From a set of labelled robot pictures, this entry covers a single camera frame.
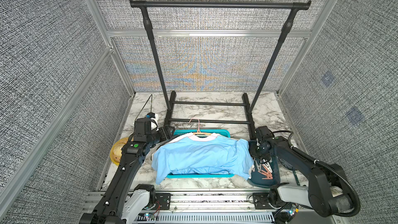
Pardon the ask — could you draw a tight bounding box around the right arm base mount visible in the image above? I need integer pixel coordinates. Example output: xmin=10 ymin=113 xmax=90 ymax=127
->
xmin=248 ymin=192 xmax=274 ymax=210

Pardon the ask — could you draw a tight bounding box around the pile of pastel clothespins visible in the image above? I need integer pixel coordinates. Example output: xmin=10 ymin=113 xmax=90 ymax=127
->
xmin=250 ymin=159 xmax=274 ymax=181

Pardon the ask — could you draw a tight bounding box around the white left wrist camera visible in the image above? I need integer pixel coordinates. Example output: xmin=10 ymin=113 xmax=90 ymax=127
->
xmin=146 ymin=112 xmax=159 ymax=131

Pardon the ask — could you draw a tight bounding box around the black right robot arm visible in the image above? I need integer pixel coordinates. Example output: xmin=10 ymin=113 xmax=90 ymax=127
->
xmin=249 ymin=126 xmax=361 ymax=217

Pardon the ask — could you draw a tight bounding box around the pink clothes hanger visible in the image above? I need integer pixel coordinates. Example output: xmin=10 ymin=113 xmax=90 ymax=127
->
xmin=189 ymin=117 xmax=211 ymax=138

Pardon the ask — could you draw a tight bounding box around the teal plastic basket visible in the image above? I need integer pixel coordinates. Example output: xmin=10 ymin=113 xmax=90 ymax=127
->
xmin=167 ymin=129 xmax=234 ymax=179

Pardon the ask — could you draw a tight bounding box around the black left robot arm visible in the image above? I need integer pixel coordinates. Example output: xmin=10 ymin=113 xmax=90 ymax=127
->
xmin=79 ymin=117 xmax=175 ymax=224

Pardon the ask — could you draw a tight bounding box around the black clothes rack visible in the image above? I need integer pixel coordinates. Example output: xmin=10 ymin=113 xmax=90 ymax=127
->
xmin=129 ymin=0 xmax=312 ymax=140

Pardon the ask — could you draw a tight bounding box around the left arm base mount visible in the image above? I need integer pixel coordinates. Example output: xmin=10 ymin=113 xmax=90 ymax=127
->
xmin=149 ymin=193 xmax=172 ymax=211

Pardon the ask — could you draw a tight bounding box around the light blue t-shirt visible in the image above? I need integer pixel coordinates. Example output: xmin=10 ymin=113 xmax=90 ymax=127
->
xmin=152 ymin=133 xmax=254 ymax=184

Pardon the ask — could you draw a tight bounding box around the yellow bamboo steamer basket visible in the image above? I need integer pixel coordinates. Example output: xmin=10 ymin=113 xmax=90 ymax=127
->
xmin=109 ymin=137 xmax=129 ymax=166

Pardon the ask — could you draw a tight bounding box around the dark teal clothespin tray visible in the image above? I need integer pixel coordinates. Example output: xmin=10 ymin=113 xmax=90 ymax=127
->
xmin=247 ymin=155 xmax=280 ymax=188

